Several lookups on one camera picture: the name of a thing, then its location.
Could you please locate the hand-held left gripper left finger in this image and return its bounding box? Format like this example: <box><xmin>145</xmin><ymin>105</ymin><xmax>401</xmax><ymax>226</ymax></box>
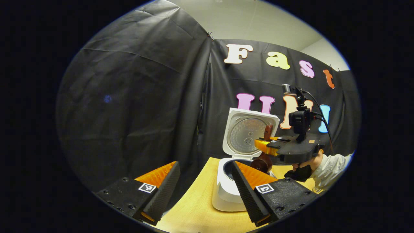
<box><xmin>94</xmin><ymin>161</ymin><xmax>181</xmax><ymax>226</ymax></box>

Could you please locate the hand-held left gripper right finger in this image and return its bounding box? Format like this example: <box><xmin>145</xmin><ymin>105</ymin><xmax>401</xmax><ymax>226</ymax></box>
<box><xmin>231</xmin><ymin>161</ymin><xmax>319</xmax><ymax>227</ymax></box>

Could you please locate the brown wooden spoon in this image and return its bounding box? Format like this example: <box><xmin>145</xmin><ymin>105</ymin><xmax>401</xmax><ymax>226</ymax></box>
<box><xmin>251</xmin><ymin>125</ymin><xmax>274</xmax><ymax>174</ymax></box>

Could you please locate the white rice cooker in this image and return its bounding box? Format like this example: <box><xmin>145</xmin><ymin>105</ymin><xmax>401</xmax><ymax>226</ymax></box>
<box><xmin>212</xmin><ymin>108</ymin><xmax>280</xmax><ymax>212</ymax></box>

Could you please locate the black backdrop cloth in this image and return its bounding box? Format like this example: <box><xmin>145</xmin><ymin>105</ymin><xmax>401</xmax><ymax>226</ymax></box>
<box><xmin>55</xmin><ymin>0</ymin><xmax>361</xmax><ymax>194</ymax></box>

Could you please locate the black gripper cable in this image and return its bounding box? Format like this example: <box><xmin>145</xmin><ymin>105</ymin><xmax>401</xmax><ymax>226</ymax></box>
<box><xmin>304</xmin><ymin>91</ymin><xmax>334</xmax><ymax>154</ymax></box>

